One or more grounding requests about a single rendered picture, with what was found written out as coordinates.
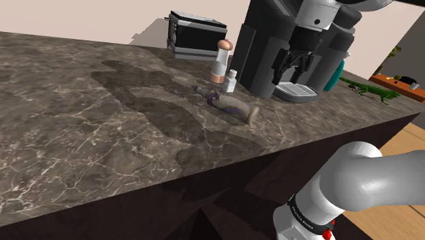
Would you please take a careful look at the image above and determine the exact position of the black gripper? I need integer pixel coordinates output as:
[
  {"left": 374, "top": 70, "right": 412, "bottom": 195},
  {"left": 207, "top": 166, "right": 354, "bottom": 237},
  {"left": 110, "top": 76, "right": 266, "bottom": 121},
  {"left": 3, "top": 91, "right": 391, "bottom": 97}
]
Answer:
[{"left": 271, "top": 25, "right": 324, "bottom": 86}]

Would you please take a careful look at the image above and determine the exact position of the dark grey coffee machine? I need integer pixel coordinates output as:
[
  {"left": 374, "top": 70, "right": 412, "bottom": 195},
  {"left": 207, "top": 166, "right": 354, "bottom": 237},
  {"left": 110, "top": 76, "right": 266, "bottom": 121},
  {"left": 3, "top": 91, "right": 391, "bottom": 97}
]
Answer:
[{"left": 230, "top": 0, "right": 353, "bottom": 104}]

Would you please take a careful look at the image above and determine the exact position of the teal round object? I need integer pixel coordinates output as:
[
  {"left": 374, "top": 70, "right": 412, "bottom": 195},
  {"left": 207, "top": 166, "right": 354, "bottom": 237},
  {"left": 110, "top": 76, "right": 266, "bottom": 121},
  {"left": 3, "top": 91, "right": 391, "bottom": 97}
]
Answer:
[{"left": 323, "top": 59, "right": 347, "bottom": 93}]

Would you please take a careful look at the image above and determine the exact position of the small white shaker bottle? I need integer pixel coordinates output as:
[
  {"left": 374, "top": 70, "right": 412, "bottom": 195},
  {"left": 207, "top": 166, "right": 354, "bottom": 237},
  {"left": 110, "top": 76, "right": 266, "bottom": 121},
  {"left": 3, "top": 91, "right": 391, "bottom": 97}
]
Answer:
[{"left": 221, "top": 69, "right": 238, "bottom": 94}]

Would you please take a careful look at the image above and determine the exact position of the patterned beige purple vase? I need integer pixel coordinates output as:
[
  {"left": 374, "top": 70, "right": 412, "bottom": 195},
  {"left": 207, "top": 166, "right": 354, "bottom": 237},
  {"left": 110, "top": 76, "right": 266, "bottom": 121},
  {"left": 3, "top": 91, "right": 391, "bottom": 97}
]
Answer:
[{"left": 192, "top": 85, "right": 260, "bottom": 125}]

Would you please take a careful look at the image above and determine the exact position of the white and pink pepper mill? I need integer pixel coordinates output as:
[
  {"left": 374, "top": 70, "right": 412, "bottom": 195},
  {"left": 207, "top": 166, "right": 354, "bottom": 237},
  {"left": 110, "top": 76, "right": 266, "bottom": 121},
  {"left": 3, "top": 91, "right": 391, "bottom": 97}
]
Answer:
[{"left": 208, "top": 38, "right": 234, "bottom": 85}]

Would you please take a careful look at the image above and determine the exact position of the green lizard toy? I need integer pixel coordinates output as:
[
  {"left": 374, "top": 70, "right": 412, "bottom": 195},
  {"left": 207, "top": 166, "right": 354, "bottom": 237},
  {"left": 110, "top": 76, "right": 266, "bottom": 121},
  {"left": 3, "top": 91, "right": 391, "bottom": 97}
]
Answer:
[{"left": 338, "top": 76, "right": 402, "bottom": 106}]

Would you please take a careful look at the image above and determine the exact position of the black and silver toaster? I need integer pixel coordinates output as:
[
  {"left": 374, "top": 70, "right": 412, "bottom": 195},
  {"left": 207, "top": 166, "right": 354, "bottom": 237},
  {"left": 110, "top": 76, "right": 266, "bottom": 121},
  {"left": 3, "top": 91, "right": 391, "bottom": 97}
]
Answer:
[{"left": 166, "top": 10, "right": 229, "bottom": 62}]

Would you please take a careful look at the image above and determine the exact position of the orange shelf with plant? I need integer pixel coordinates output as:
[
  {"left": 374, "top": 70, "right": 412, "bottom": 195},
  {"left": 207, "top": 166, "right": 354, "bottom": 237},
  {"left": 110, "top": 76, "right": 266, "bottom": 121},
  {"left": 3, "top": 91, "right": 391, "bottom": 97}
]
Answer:
[{"left": 368, "top": 45, "right": 425, "bottom": 104}]

